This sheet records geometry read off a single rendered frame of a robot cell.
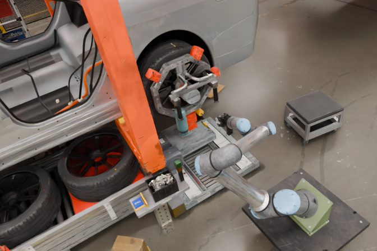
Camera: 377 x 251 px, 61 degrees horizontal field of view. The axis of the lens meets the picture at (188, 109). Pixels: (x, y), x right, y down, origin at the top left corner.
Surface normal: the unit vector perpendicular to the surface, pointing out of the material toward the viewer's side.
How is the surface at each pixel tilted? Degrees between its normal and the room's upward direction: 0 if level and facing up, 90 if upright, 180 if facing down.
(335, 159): 0
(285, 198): 41
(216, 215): 0
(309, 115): 0
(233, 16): 90
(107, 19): 90
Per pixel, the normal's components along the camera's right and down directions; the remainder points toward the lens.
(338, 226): -0.15, -0.77
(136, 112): 0.50, 0.48
